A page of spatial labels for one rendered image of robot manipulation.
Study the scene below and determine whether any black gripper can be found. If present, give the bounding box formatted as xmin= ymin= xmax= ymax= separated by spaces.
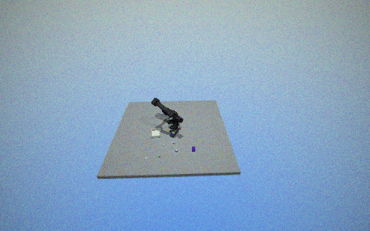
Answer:
xmin=170 ymin=119 xmax=179 ymax=130

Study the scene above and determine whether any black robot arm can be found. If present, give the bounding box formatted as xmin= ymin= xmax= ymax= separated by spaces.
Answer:
xmin=151 ymin=98 xmax=183 ymax=124

